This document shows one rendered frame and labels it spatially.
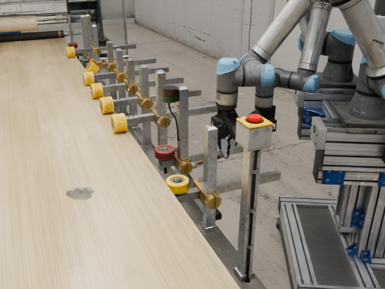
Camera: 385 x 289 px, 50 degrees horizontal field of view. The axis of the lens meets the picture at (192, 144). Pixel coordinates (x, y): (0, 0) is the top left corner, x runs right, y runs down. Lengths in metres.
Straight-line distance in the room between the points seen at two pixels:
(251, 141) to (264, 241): 1.64
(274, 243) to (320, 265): 0.50
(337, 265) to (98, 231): 1.36
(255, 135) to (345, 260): 1.34
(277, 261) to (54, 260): 1.61
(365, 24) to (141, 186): 0.89
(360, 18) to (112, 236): 1.00
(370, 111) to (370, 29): 0.36
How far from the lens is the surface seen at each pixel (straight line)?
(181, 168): 1.60
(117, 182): 1.43
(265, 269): 2.44
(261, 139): 1.06
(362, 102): 1.69
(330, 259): 2.26
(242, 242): 1.25
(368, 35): 1.46
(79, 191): 1.39
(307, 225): 2.46
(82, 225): 1.25
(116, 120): 1.77
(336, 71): 2.13
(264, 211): 2.90
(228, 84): 1.39
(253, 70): 1.39
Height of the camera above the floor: 1.61
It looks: 25 degrees down
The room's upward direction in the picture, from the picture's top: straight up
